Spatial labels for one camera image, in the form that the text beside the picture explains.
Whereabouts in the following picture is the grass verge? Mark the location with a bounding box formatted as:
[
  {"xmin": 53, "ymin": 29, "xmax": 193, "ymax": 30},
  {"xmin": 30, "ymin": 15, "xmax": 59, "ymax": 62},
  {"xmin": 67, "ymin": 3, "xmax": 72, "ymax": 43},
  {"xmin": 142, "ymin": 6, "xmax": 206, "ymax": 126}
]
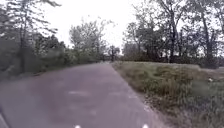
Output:
[{"xmin": 111, "ymin": 60, "xmax": 224, "ymax": 128}]

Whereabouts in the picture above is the row of trees and bushes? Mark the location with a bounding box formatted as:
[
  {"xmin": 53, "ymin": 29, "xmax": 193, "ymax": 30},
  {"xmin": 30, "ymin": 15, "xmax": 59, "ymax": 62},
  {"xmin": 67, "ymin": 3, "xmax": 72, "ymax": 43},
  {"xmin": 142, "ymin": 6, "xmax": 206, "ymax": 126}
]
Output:
[{"xmin": 0, "ymin": 0, "xmax": 116, "ymax": 79}]

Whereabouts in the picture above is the grey asphalt path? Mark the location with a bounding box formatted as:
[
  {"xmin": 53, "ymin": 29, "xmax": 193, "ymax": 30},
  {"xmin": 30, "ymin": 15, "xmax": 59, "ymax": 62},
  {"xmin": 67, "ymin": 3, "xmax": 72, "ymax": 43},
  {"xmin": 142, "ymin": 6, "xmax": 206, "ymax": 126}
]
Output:
[{"xmin": 0, "ymin": 61, "xmax": 168, "ymax": 128}]

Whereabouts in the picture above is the group of tall trees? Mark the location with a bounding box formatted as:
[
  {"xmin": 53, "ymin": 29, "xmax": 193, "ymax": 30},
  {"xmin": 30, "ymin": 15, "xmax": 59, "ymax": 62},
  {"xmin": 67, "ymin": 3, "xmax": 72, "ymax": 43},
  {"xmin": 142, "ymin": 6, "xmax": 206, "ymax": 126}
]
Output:
[{"xmin": 120, "ymin": 0, "xmax": 224, "ymax": 69}]

